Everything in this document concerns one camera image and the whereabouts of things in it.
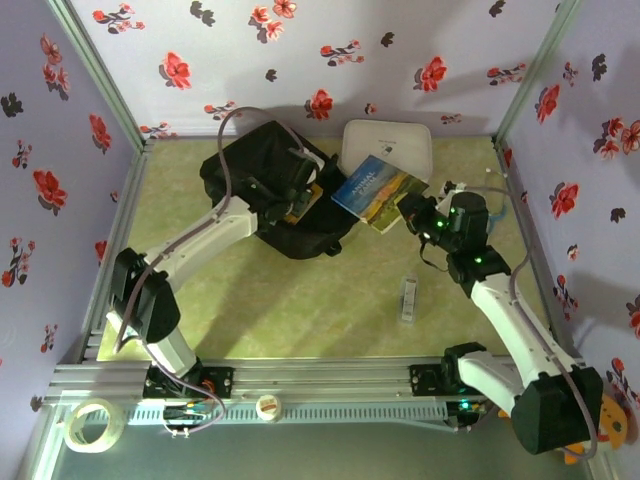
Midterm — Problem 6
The Animal Farm book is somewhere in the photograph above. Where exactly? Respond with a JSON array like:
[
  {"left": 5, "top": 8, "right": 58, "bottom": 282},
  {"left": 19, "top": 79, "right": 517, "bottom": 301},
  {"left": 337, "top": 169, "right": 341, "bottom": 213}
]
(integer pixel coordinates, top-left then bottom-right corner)
[{"left": 330, "top": 153, "right": 431, "bottom": 236}]

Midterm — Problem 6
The black backpack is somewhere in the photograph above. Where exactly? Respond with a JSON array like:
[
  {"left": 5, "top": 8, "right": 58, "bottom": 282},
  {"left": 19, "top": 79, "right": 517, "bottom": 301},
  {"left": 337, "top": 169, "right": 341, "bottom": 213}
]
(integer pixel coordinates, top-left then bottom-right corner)
[{"left": 198, "top": 119, "right": 364, "bottom": 261}]

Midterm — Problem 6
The small white packet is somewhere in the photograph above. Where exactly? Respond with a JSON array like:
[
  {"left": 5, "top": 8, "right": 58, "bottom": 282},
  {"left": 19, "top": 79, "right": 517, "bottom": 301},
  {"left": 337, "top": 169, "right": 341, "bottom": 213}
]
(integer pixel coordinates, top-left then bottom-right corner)
[{"left": 397, "top": 273, "right": 420, "bottom": 326}]

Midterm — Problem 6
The white medical case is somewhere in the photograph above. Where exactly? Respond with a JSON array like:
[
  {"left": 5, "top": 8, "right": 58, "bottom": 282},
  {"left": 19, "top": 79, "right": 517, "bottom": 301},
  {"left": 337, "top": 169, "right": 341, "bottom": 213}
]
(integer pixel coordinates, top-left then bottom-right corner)
[{"left": 341, "top": 118, "right": 434, "bottom": 184}]

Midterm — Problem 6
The blue stethoscope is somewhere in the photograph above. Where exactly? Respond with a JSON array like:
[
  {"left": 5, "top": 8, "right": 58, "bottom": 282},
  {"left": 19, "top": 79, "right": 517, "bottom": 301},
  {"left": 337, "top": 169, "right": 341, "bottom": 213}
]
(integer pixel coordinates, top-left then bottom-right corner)
[{"left": 483, "top": 167, "right": 509, "bottom": 224}]

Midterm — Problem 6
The green marbled table mat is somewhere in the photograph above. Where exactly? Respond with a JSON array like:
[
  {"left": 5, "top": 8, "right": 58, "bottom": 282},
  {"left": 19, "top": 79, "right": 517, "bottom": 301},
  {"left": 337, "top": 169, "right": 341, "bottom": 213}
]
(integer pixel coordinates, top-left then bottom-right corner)
[{"left": 97, "top": 135, "right": 559, "bottom": 361}]

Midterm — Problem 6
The small white tape roll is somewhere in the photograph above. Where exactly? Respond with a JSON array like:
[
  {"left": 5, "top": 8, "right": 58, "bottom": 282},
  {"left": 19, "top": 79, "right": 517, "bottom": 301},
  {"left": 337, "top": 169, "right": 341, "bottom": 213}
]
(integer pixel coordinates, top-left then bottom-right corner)
[{"left": 254, "top": 393, "right": 283, "bottom": 424}]

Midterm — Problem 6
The orange plush monster toy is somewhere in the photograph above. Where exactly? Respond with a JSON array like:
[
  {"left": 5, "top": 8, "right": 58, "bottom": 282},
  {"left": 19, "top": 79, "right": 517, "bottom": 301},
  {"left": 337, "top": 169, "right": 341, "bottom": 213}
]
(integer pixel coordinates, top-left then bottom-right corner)
[{"left": 498, "top": 392, "right": 630, "bottom": 466}]

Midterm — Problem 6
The clear adhesive tape roll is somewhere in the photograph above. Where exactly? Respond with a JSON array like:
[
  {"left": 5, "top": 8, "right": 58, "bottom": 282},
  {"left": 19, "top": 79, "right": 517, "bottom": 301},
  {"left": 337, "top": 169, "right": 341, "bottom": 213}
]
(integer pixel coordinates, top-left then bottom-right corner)
[{"left": 63, "top": 398, "right": 126, "bottom": 455}]

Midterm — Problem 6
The left arm grey cable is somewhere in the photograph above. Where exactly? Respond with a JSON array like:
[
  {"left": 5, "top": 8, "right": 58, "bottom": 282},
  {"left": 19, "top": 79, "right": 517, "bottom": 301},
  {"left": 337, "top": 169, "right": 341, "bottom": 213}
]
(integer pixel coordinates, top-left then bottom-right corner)
[{"left": 113, "top": 105, "right": 306, "bottom": 439}]

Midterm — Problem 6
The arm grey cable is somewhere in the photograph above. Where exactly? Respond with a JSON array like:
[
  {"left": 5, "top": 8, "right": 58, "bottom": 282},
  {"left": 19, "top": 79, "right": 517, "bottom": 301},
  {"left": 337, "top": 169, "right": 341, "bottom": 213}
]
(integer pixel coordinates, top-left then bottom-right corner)
[
  {"left": 449, "top": 184, "right": 601, "bottom": 460},
  {"left": 113, "top": 105, "right": 306, "bottom": 439}
]

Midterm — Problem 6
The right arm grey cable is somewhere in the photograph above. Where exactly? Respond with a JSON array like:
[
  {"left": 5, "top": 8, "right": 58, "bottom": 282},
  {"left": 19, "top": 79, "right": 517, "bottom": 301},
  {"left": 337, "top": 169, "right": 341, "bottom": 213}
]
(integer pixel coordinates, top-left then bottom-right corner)
[{"left": 449, "top": 184, "right": 601, "bottom": 460}]

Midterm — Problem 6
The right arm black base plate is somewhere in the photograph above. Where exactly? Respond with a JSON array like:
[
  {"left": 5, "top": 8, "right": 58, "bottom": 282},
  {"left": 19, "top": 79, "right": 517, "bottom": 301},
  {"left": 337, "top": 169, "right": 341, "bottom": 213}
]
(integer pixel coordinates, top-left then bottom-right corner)
[{"left": 408, "top": 363, "right": 500, "bottom": 399}]

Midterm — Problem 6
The aluminium frame rail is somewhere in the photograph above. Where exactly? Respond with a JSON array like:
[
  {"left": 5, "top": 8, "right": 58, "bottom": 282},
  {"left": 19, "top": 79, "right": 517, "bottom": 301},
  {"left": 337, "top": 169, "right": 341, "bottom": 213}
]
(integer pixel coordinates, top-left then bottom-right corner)
[{"left": 42, "top": 357, "right": 599, "bottom": 407}]

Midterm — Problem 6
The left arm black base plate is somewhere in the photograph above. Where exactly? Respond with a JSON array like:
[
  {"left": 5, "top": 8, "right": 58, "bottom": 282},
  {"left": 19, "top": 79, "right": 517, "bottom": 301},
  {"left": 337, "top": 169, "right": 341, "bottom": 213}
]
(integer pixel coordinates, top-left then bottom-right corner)
[{"left": 143, "top": 364, "right": 235, "bottom": 400}]

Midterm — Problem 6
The aluminium frame post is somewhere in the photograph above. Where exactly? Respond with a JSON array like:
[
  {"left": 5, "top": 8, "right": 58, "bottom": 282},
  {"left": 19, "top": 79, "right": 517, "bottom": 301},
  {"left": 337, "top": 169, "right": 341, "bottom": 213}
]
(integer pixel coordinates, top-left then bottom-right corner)
[
  {"left": 493, "top": 0, "right": 585, "bottom": 144},
  {"left": 45, "top": 0, "right": 154, "bottom": 149}
]

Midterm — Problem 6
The grey slotted cable duct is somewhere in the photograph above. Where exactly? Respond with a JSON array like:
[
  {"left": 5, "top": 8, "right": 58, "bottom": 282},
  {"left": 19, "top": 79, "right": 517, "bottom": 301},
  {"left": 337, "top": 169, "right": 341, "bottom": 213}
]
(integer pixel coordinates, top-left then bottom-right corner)
[{"left": 119, "top": 402, "right": 449, "bottom": 427}]

